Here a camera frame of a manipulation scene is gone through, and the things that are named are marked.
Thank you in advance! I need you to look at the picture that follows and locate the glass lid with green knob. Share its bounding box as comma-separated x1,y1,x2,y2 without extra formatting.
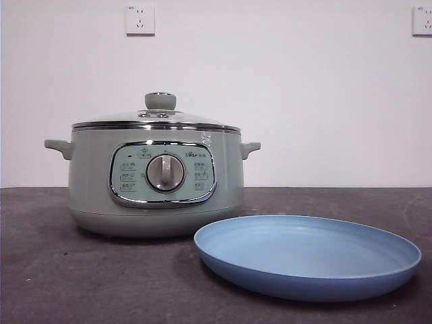
72,91,240,131

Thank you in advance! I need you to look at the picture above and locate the pale green electric steamer pot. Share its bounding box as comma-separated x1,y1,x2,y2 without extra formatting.
43,125,261,238

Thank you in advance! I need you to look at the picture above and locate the blue round plate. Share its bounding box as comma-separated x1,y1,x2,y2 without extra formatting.
193,214,423,293

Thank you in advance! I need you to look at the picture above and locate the white wall socket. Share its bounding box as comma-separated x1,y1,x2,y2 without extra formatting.
126,3,157,37
411,5,432,38

